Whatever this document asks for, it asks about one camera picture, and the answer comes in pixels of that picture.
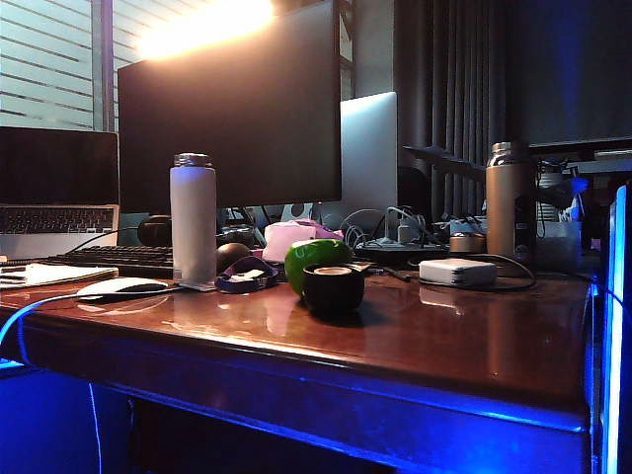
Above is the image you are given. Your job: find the black keyboard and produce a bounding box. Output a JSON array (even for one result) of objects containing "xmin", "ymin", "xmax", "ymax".
[{"xmin": 41, "ymin": 245, "xmax": 175, "ymax": 278}]

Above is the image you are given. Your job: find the black thermos bottle cap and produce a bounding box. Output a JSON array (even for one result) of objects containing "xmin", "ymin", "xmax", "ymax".
[{"xmin": 301, "ymin": 263, "xmax": 366, "ymax": 317}]

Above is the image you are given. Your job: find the thin black cable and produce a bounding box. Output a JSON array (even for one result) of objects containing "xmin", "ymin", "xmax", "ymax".
[{"xmin": 66, "ymin": 225, "xmax": 142, "ymax": 253}]

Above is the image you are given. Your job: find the large black monitor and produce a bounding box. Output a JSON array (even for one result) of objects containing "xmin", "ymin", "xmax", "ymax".
[{"xmin": 117, "ymin": 0, "xmax": 344, "ymax": 214}]

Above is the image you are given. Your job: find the clear plastic container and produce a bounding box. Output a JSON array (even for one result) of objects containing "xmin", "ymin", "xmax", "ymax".
[{"xmin": 535, "ymin": 219, "xmax": 584, "ymax": 271}]

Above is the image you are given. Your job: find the green apple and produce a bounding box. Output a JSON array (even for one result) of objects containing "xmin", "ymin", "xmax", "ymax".
[{"xmin": 283, "ymin": 238, "xmax": 355, "ymax": 300}]

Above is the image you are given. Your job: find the bronze thermos bottle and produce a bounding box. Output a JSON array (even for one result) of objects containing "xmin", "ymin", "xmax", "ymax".
[{"xmin": 485, "ymin": 141, "xmax": 539, "ymax": 264}]

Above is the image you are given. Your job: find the coiled white cable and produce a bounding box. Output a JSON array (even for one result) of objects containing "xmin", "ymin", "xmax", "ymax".
[{"xmin": 340, "ymin": 208, "xmax": 387, "ymax": 247}]

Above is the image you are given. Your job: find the bronze bottle cap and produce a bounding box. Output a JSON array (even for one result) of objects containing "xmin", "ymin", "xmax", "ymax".
[{"xmin": 448, "ymin": 232, "xmax": 489, "ymax": 256}]

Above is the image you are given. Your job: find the white notebook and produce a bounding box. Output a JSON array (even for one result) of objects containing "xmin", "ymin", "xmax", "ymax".
[{"xmin": 0, "ymin": 261, "xmax": 120, "ymax": 290}]

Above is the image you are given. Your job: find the white mouse cable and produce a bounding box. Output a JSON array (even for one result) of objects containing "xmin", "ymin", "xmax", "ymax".
[{"xmin": 0, "ymin": 289, "xmax": 83, "ymax": 366}]

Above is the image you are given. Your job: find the white thermos bottle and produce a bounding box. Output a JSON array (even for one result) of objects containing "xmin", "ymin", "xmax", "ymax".
[{"xmin": 169, "ymin": 152, "xmax": 218, "ymax": 289}]

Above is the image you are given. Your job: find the dark brown round object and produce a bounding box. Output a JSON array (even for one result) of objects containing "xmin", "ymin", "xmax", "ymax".
[{"xmin": 215, "ymin": 242, "xmax": 253, "ymax": 274}]

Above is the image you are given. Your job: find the blue lanyard with white badge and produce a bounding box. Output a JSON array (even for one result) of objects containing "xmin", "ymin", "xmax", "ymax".
[{"xmin": 214, "ymin": 255, "xmax": 280, "ymax": 295}]

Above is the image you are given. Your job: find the black power strip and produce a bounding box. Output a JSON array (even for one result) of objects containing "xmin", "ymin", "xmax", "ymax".
[{"xmin": 354, "ymin": 237, "xmax": 450, "ymax": 266}]

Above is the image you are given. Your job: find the pink cloth bundle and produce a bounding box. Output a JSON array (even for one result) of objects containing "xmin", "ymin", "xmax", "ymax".
[{"xmin": 261, "ymin": 218, "xmax": 345, "ymax": 263}]

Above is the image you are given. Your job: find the blue lit vertical post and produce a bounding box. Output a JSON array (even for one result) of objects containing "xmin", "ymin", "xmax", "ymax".
[{"xmin": 599, "ymin": 185, "xmax": 632, "ymax": 474}]

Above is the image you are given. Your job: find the dark curtain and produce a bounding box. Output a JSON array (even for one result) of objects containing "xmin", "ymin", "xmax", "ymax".
[{"xmin": 393, "ymin": 0, "xmax": 632, "ymax": 218}]

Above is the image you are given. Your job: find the white power adapter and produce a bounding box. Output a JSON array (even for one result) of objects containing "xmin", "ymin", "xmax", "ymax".
[{"xmin": 418, "ymin": 258, "xmax": 498, "ymax": 288}]

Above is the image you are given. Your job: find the upright silver laptop lid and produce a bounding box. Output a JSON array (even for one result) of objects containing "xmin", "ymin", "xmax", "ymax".
[{"xmin": 339, "ymin": 91, "xmax": 399, "ymax": 228}]

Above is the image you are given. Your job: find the open silver laptop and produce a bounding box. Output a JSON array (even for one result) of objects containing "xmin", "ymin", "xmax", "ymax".
[{"xmin": 0, "ymin": 125, "xmax": 121, "ymax": 261}]

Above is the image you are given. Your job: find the white computer mouse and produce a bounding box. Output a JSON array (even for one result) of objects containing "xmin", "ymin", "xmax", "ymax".
[{"xmin": 76, "ymin": 276, "xmax": 169, "ymax": 301}]

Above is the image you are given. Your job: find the black round speaker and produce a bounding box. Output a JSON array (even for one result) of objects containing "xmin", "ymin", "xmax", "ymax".
[{"xmin": 136, "ymin": 214, "xmax": 174, "ymax": 247}]

